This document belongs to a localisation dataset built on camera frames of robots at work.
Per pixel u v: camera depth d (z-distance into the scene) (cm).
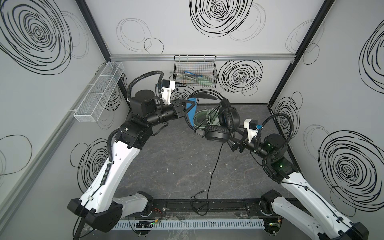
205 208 75
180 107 49
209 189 76
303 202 47
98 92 72
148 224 72
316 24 77
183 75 84
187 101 55
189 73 91
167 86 51
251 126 56
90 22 76
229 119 50
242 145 58
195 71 89
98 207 36
